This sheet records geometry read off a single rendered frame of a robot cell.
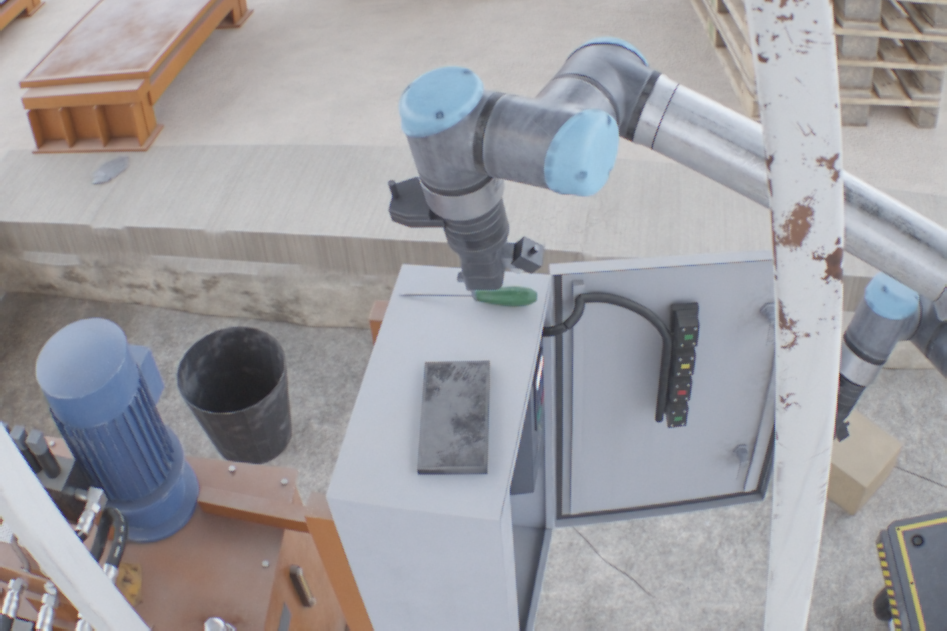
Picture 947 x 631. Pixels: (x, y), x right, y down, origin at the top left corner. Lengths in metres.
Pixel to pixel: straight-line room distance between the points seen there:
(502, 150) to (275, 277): 2.12
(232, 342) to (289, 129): 0.89
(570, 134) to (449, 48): 2.83
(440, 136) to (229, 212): 2.16
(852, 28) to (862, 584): 1.78
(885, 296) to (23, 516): 1.26
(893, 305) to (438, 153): 0.75
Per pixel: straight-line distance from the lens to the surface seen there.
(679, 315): 1.45
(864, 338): 1.53
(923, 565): 2.29
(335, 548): 1.26
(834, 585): 2.59
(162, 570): 1.96
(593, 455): 1.70
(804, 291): 0.66
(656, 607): 2.49
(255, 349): 2.89
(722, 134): 1.10
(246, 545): 1.94
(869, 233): 1.12
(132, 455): 1.83
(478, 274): 1.24
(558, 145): 1.00
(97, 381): 1.72
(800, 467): 0.81
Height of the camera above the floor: 2.17
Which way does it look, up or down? 42 degrees down
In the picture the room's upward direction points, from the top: 4 degrees counter-clockwise
